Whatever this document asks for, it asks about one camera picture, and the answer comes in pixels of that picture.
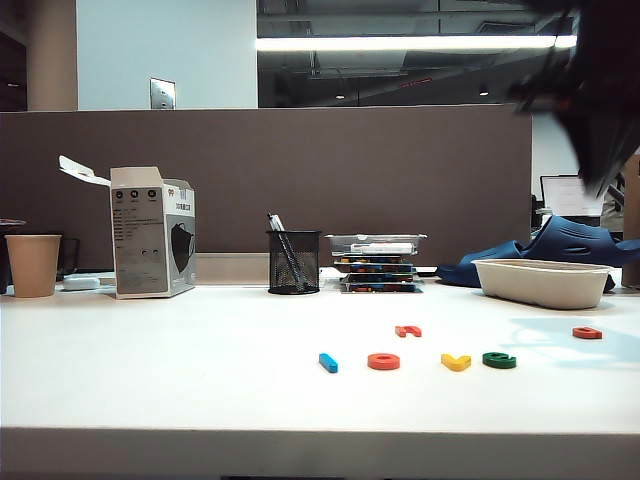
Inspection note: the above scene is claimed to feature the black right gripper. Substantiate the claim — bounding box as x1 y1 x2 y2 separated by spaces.
507 48 640 196

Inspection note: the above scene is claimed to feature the green letter e magnet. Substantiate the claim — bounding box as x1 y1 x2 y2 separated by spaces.
481 350 518 371

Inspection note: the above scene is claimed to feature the yellow letter v magnet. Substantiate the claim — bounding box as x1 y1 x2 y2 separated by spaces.
440 353 473 373

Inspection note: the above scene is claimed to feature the teal letter magnet pack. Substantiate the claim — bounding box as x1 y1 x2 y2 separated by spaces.
333 254 415 267
339 281 424 295
339 263 418 276
341 272 417 285

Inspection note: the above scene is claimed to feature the orange letter o magnet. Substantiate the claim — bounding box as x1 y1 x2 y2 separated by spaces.
366 352 403 372

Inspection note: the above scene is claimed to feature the white computer monitor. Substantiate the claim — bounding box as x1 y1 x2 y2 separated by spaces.
539 174 604 226

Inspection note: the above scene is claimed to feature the brown cardboard box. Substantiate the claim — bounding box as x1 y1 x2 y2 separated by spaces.
621 153 640 290

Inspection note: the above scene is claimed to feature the navy blue foam slipper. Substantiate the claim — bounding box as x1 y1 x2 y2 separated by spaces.
436 238 534 289
527 214 640 269

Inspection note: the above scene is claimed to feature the beige paper pulp bowl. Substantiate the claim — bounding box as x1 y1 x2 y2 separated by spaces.
470 257 614 310

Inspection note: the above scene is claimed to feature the long ceiling light strip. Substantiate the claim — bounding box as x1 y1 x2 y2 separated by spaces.
255 34 580 52

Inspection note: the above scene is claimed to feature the clear plastic tray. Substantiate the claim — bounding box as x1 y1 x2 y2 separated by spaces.
324 232 429 258

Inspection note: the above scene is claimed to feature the black mesh pen holder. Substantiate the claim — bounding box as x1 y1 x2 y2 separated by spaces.
265 229 322 296

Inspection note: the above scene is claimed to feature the clear barrel pen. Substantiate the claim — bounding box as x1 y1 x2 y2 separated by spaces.
267 212 306 290

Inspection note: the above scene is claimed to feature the brown desk partition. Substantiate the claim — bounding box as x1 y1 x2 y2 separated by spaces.
0 103 534 281

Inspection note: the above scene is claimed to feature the grey white mask box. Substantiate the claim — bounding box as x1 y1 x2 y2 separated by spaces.
57 155 197 301

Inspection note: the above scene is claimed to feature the white earbud case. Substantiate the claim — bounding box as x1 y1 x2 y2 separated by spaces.
61 274 102 292

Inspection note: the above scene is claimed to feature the brown paper cup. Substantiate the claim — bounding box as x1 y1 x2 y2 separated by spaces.
4 234 63 300

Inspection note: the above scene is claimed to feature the metal wall plate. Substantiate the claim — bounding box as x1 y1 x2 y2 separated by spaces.
148 77 177 111

